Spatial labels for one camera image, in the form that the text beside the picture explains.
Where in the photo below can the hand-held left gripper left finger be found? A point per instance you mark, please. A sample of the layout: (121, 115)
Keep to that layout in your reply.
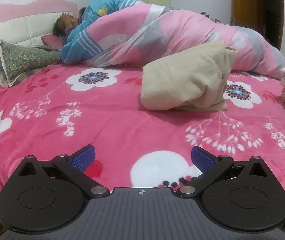
(83, 157)

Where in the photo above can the pink white headboard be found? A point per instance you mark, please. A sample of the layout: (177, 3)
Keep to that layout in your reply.
(12, 22)

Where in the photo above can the green patterned pillow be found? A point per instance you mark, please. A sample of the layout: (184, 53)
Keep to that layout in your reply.
(25, 57)

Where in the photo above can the beige pants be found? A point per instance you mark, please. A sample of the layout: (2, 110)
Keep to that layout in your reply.
(182, 80)

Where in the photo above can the pink floral bed blanket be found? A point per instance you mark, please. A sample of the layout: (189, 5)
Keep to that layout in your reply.
(107, 120)

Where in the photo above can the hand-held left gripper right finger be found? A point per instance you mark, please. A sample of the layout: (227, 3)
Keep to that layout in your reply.
(202, 158)

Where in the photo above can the dark pink pillow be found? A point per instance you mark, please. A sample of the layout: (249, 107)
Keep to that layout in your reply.
(48, 40)

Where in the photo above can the pink grey blue quilt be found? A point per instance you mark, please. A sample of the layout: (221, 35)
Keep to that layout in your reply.
(170, 35)

